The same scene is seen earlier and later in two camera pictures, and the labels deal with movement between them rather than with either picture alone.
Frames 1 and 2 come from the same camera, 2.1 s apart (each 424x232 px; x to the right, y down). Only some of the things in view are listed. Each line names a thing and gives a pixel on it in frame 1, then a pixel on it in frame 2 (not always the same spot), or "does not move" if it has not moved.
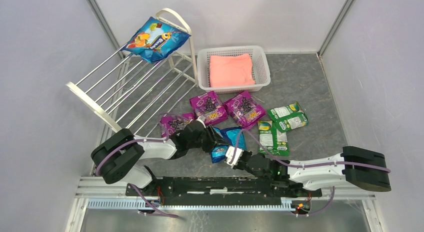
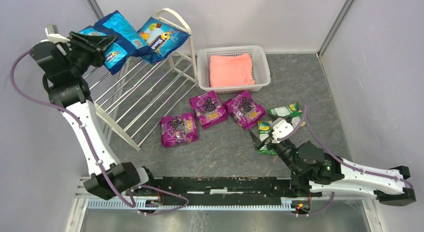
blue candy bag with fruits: [155, 39] does not move
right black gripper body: [243, 158] -> [269, 144]
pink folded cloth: [230, 70] does not move
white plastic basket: [260, 69] does not move
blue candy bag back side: [234, 136] -> [128, 43]
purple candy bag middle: [209, 106] does not move
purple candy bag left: [170, 125] does not move
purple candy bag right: [243, 109] does not move
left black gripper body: [210, 139] -> [77, 44]
